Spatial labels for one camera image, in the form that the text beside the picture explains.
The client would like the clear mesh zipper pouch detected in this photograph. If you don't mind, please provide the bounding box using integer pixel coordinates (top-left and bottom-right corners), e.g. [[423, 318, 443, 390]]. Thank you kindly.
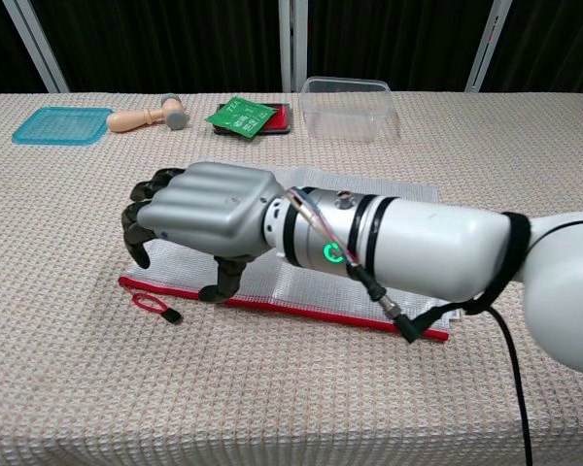
[[118, 164, 463, 344]]

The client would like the blue plastic lid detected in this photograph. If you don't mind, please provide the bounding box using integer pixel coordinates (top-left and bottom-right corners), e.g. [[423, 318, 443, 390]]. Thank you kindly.
[[12, 106, 115, 147]]

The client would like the clear plastic container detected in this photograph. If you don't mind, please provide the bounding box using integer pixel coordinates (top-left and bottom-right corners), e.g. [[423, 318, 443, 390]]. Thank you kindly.
[[298, 76, 402, 144]]

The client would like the black curtain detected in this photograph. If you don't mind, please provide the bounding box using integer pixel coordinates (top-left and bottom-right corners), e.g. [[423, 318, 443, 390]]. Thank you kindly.
[[480, 0, 583, 96], [0, 0, 48, 96], [28, 0, 284, 94], [306, 0, 497, 93]]

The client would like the white slanted frame post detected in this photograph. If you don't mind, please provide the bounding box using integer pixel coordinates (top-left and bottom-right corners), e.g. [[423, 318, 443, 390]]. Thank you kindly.
[[463, 0, 514, 93], [2, 0, 71, 94]]

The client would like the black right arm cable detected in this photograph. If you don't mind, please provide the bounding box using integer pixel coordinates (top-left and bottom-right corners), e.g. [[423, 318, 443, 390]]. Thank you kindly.
[[353, 264, 535, 466]]

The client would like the dark red tray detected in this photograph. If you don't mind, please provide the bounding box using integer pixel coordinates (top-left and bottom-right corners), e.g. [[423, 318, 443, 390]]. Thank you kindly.
[[212, 101, 294, 136]]

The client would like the white upright frame post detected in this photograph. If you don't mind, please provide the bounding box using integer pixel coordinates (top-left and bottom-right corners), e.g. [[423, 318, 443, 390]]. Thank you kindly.
[[278, 0, 310, 93]]

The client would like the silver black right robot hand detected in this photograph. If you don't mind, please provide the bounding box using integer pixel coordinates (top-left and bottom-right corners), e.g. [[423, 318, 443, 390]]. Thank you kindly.
[[120, 162, 292, 305]]

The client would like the green tea packet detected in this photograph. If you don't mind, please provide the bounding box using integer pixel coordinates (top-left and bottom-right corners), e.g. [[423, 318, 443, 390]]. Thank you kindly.
[[205, 95, 277, 139]]

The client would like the red zipper pull cord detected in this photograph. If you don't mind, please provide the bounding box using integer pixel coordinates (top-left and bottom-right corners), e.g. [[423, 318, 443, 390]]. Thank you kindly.
[[130, 290, 184, 326]]

